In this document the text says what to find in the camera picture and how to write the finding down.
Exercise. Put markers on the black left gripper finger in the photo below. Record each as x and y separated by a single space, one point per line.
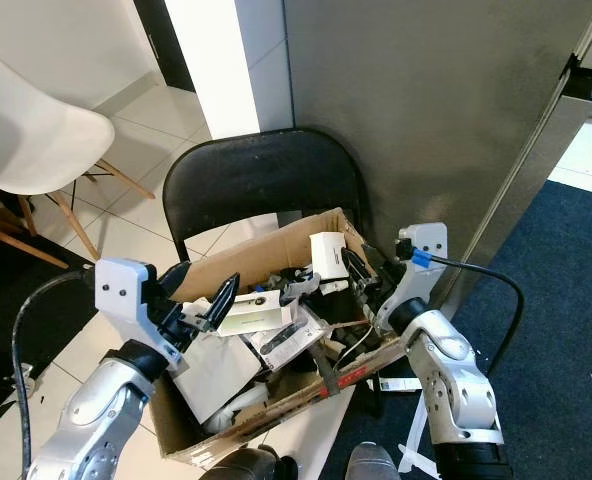
172 280
223 302

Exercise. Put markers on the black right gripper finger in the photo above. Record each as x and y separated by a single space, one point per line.
376 260
354 268

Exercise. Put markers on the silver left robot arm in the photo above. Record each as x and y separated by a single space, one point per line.
81 425

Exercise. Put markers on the small white box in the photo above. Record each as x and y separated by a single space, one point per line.
329 255

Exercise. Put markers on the flat white carton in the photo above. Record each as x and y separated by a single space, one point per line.
261 312

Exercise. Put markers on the cardboard box with red print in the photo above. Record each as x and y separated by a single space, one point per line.
266 255

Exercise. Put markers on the white paper bag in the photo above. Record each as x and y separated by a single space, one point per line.
216 375

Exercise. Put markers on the black and white package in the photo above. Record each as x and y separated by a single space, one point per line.
291 340

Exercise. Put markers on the black folding chair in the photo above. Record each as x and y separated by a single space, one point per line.
261 175

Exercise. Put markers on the white tape strip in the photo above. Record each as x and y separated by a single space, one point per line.
414 430

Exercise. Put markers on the black floor mat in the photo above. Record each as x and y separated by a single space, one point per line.
1 300

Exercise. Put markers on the grey right robot leg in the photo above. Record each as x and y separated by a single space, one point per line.
372 464

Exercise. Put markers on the white chair with wooden legs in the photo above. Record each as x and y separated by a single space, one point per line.
36 140

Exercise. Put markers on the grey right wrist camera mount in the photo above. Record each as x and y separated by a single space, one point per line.
426 245

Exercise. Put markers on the grey metal door frame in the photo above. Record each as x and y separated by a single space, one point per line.
516 170

